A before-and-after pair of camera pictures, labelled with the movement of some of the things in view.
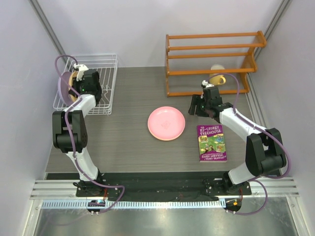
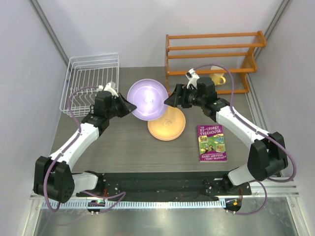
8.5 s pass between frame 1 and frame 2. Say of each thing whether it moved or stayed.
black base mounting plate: stayed
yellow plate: moved
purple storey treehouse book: stayed
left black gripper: moved
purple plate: moved
